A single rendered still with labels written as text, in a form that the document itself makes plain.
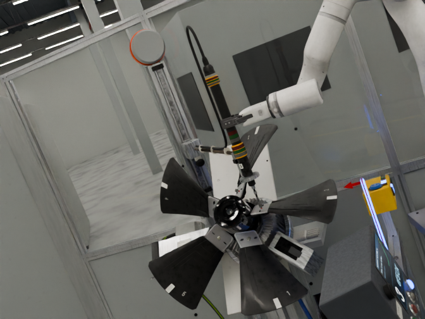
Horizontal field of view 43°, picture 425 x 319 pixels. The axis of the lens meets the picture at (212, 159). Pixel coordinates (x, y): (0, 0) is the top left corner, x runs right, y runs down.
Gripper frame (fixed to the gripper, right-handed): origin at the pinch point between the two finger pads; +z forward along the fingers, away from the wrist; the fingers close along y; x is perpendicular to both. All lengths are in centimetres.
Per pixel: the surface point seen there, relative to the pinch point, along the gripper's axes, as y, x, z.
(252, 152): 12.1, -14.4, -0.5
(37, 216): 105, -29, 172
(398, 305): -78, -33, -42
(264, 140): 11.8, -11.5, -6.2
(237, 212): -6.0, -29.1, 6.4
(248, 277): -19, -47, 6
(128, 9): 382, 108, 178
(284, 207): -3.8, -32.4, -8.8
